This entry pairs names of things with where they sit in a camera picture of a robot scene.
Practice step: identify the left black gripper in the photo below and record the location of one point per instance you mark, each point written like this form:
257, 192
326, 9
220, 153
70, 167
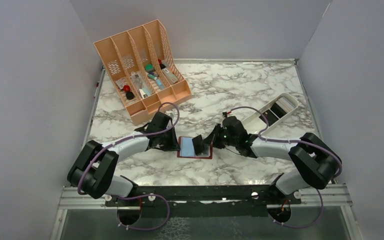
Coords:
173, 145

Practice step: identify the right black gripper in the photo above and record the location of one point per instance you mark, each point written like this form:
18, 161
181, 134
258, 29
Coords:
213, 138

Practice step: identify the black credit card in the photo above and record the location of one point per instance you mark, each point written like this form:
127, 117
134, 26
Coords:
199, 146

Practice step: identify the red leather card holder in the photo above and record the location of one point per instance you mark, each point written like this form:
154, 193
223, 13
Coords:
187, 151

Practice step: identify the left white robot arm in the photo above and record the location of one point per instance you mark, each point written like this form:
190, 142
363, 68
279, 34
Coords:
93, 171

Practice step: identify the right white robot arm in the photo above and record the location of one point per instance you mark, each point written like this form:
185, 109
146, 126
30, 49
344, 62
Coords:
315, 164

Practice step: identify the black round cap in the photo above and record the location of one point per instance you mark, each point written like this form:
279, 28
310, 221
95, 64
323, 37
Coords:
129, 95

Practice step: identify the light blue marker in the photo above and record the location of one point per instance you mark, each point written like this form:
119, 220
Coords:
157, 81

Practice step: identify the clear packaged item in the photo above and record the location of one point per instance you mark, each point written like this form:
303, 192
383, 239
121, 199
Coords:
140, 84

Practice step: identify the red round cap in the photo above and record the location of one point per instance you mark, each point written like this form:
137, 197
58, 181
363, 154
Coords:
126, 88

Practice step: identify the green eraser block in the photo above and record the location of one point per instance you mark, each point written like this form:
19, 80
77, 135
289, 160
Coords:
149, 68

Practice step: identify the peach desk file organizer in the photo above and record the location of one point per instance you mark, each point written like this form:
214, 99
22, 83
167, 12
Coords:
130, 51

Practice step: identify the black mounting base rail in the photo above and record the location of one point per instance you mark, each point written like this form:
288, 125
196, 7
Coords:
204, 201

